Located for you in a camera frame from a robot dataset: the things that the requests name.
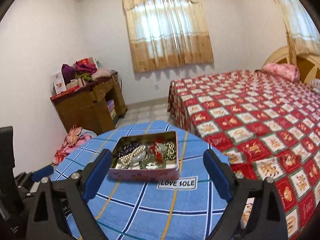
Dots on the pale jade bangle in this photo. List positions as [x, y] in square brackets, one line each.
[141, 159]

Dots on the pink metal tin box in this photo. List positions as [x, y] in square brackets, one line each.
[129, 147]

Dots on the red flat box on desk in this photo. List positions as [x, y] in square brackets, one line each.
[65, 93]

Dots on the pink pillow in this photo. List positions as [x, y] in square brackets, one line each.
[285, 70]

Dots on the brown wooden desk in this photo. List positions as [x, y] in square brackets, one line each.
[87, 107]

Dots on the beige window curtain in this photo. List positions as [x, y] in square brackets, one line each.
[167, 34]

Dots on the striped pillow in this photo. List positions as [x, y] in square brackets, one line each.
[315, 85]

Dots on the pile of clothes on desk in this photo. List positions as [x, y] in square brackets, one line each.
[85, 69]

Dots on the white product box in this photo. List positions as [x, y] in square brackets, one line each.
[58, 82]

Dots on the pink clothes pile on floor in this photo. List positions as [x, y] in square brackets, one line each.
[76, 137]

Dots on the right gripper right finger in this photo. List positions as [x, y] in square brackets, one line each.
[254, 208]

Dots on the gold coin red cord charm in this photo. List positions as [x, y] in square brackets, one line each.
[159, 150]

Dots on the red patterned bed quilt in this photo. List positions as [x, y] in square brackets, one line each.
[266, 125]

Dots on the beige wooden headboard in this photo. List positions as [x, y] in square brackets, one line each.
[308, 64]

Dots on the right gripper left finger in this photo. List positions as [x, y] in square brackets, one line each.
[47, 219]

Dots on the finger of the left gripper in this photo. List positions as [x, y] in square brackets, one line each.
[46, 171]

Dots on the dark green jade bangle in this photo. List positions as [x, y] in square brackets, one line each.
[151, 163]

